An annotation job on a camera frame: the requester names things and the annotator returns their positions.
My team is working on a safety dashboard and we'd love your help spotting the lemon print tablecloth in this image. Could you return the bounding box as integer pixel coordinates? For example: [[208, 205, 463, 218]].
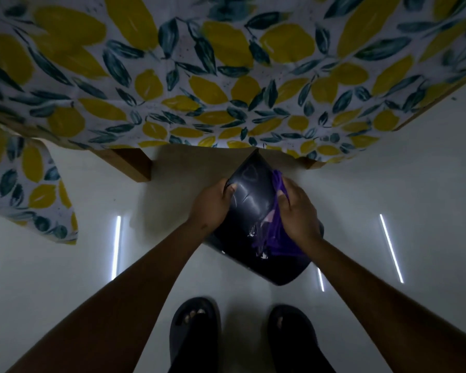
[[0, 0, 466, 245]]

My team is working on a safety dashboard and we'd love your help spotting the person's left black slipper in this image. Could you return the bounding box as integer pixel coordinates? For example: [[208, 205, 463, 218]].
[[169, 297, 222, 373]]

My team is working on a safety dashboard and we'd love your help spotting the person's right forearm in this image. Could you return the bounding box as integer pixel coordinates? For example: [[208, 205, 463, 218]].
[[301, 237, 466, 373]]

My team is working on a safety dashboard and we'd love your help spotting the person's black slipper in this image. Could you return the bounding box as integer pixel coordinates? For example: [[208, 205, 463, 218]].
[[169, 297, 222, 373], [267, 305, 336, 373]]

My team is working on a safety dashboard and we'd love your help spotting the purple cloth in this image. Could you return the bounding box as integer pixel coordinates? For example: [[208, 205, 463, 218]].
[[249, 169, 307, 259]]

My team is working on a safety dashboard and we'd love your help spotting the person's left forearm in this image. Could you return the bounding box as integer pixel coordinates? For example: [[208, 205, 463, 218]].
[[6, 219, 214, 373]]

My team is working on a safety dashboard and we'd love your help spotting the person's right hand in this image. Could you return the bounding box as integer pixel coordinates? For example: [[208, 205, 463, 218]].
[[276, 177, 324, 254]]

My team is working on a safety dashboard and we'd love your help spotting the wooden table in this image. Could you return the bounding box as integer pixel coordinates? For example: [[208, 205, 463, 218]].
[[0, 68, 466, 183]]

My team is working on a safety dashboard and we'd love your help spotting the person's right black slipper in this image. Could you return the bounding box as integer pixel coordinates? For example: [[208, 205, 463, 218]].
[[267, 305, 336, 373]]

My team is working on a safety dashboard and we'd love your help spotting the black plastic bag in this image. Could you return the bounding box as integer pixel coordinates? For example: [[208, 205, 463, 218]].
[[204, 148, 325, 286]]

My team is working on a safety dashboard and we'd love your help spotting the person's left hand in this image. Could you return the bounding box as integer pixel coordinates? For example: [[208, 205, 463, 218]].
[[188, 178, 238, 233]]

